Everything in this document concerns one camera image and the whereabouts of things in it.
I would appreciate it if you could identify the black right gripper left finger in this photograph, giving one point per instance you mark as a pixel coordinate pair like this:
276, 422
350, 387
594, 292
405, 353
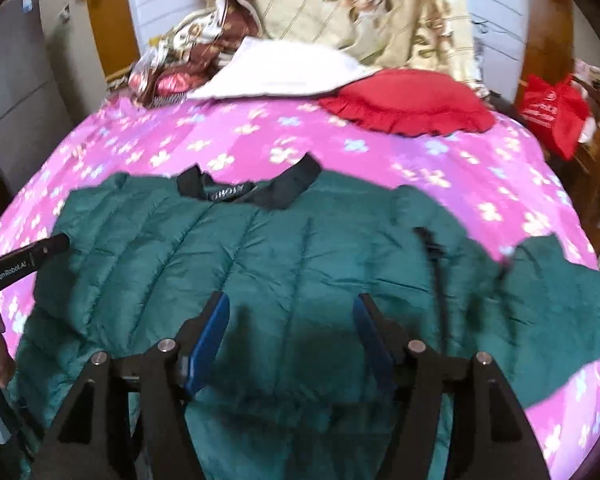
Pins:
121, 409

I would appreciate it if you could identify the brown floral blanket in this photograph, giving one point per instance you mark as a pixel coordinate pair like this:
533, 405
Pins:
199, 45

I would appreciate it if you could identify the pink floral bed sheet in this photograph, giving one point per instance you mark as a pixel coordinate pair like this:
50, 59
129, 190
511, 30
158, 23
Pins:
496, 182

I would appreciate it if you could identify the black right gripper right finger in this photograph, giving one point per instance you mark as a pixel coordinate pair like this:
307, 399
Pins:
490, 435

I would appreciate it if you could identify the red shopping bag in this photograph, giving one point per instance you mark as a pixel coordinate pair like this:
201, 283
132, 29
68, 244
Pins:
555, 114

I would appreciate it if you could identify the white pillow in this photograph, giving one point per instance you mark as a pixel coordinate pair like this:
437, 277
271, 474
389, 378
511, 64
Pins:
262, 67

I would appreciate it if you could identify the red ruffled cushion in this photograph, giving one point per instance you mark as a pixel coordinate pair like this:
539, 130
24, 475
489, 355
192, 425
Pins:
410, 103

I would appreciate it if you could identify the cream floral quilt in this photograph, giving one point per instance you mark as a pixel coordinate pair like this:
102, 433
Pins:
421, 34

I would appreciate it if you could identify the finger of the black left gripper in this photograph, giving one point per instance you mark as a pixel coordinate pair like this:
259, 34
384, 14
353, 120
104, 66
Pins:
22, 262

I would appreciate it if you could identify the grey refrigerator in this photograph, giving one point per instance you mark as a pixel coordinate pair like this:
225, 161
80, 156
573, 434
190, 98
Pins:
33, 115

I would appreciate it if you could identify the pink plastic package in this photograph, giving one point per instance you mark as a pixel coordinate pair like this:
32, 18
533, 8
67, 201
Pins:
175, 83

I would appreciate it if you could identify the dark green puffer jacket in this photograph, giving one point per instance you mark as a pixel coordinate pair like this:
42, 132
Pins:
291, 395

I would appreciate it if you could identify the wooden shelf unit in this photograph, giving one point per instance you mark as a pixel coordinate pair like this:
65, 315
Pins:
584, 188

